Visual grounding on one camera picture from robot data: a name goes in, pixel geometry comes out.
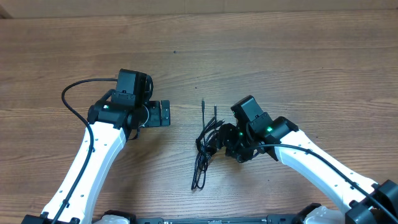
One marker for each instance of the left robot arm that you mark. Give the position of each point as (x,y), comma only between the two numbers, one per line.
(126,108)

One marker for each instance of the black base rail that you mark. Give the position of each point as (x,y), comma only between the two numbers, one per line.
(269,219)

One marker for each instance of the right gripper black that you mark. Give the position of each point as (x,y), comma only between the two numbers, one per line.
(224,140)

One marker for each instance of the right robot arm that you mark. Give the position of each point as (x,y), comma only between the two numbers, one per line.
(358,199)

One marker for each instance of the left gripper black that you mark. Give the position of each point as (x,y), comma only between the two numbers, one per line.
(155,119)

